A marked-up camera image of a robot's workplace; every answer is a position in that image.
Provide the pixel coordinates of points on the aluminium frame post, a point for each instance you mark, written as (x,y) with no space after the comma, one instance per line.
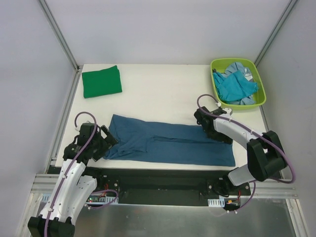
(58,33)
(276,30)

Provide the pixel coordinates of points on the white cable duct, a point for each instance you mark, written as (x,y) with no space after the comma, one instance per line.
(98,200)
(220,202)

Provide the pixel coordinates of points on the left aluminium frame post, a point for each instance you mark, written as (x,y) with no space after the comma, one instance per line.
(58,33)

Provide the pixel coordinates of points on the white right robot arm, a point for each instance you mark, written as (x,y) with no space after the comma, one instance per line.
(264,157)

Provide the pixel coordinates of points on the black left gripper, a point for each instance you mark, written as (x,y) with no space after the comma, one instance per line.
(104,140)

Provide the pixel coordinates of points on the teal t shirt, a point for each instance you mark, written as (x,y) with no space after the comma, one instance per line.
(235,89)

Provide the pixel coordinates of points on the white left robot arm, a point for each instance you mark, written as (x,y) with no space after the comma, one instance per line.
(73,186)

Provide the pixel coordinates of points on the right white cable duct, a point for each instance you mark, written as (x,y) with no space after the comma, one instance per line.
(220,202)

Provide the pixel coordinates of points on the front aluminium frame rail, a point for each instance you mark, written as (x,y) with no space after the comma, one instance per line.
(45,183)

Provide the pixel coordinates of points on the folded green t shirt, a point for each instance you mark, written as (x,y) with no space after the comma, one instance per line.
(101,82)

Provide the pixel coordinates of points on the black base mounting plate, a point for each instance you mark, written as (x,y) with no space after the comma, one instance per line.
(158,187)

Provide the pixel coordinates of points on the left white cable duct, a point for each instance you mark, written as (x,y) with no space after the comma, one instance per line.
(98,200)

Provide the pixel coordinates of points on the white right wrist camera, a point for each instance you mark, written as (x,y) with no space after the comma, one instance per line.
(223,108)

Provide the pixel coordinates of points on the dark blue t shirt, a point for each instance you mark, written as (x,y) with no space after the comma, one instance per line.
(148,141)

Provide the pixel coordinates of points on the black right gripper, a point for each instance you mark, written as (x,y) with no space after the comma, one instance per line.
(215,135)

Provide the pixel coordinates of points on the right aluminium frame post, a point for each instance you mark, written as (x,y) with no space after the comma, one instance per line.
(276,30)

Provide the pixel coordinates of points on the lime green plastic basket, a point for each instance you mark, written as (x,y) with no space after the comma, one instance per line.
(219,65)

